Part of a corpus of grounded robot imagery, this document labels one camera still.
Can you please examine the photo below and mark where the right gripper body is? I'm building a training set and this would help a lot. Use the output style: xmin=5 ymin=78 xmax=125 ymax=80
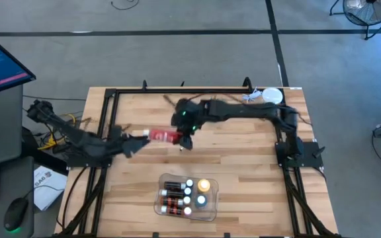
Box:
xmin=170 ymin=98 xmax=213 ymax=139

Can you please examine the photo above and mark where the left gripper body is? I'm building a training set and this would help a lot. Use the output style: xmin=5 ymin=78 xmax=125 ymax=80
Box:
xmin=109 ymin=130 xmax=130 ymax=155

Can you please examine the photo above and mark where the large red paint bottle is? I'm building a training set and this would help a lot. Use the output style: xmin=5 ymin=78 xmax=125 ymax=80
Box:
xmin=142 ymin=128 xmax=183 ymax=145

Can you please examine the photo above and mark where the yellow paint bottle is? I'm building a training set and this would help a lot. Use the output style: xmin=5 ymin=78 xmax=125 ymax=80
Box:
xmin=196 ymin=178 xmax=212 ymax=194

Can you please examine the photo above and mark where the orange paint bottle black label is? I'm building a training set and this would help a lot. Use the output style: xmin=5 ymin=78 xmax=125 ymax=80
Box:
xmin=160 ymin=206 xmax=185 ymax=216

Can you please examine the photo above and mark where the clear plastic bin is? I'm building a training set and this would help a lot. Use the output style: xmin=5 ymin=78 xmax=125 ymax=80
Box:
xmin=153 ymin=173 xmax=220 ymax=222

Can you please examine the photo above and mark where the clear jar white lid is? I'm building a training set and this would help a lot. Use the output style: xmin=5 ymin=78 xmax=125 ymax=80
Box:
xmin=261 ymin=87 xmax=283 ymax=105

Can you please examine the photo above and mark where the white paper booklet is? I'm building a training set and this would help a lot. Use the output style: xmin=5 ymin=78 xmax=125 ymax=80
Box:
xmin=33 ymin=165 xmax=68 ymax=212

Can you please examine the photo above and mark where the grey desk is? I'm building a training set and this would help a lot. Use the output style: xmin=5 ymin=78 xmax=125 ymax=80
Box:
xmin=0 ymin=84 xmax=35 ymax=238

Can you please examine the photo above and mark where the black computer mouse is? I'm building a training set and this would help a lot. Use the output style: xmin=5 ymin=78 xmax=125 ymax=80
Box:
xmin=3 ymin=197 xmax=29 ymax=233

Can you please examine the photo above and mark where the black floor fan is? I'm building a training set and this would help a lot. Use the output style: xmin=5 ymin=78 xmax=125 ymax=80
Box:
xmin=329 ymin=0 xmax=381 ymax=41

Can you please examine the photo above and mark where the white cable bundle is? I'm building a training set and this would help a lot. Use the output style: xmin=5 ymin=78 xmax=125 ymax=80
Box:
xmin=242 ymin=87 xmax=263 ymax=104

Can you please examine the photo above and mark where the yellow cable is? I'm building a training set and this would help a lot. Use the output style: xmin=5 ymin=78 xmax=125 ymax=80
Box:
xmin=38 ymin=113 xmax=77 ymax=151

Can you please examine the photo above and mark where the black floor cable loop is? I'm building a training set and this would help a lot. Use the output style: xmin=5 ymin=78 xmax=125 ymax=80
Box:
xmin=110 ymin=0 xmax=140 ymax=11

